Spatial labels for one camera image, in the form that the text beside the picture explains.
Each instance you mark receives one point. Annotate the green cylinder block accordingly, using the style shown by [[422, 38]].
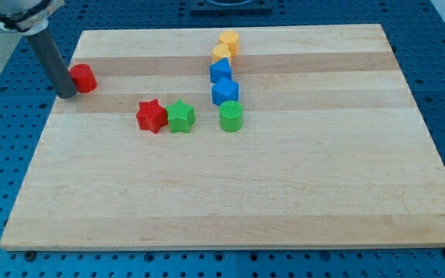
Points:
[[231, 116]]

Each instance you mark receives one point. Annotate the green star block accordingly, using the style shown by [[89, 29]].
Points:
[[181, 116]]

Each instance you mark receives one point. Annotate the blue cube block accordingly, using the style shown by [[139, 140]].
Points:
[[220, 69], [224, 90]]

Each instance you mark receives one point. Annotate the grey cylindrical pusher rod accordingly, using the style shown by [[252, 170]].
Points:
[[50, 58]]

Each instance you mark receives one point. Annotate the blue cube block lower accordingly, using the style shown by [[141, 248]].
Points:
[[224, 90]]

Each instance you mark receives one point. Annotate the red cylinder block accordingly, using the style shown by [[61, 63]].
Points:
[[83, 77]]

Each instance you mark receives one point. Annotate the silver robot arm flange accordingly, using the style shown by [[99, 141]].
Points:
[[27, 17]]

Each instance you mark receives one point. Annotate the red star block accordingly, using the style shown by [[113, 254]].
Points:
[[151, 116]]

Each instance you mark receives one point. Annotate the yellow heart block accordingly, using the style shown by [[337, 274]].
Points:
[[221, 51]]

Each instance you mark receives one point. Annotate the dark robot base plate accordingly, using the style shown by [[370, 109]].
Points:
[[206, 6]]

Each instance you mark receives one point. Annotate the yellow hexagon block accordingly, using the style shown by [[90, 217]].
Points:
[[232, 39]]

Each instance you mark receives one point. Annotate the blue cube block upper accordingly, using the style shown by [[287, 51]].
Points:
[[220, 69]]

